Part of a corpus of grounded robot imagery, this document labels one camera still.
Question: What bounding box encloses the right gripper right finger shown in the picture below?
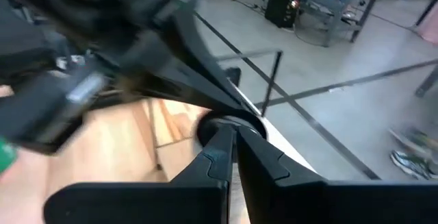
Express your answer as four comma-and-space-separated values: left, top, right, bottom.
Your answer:
237, 126, 438, 224

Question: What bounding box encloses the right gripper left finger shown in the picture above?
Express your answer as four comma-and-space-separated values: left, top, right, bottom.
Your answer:
43, 124, 237, 224

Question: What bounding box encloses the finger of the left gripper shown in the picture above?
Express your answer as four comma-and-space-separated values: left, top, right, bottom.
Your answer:
155, 0, 256, 112
0, 71, 240, 155

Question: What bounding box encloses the green Sprite can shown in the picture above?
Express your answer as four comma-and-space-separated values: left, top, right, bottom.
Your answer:
0, 137, 18, 176

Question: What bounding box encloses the person's shoe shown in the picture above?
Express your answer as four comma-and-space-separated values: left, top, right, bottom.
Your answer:
389, 149, 438, 181

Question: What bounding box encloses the black computer tower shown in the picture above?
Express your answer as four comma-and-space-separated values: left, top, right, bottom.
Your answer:
263, 0, 302, 29

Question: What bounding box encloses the grey metal workbench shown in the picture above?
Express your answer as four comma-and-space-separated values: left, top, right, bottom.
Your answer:
279, 0, 384, 49

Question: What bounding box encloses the black frame corner bracket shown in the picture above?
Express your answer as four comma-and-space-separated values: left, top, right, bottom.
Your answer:
224, 66, 242, 87

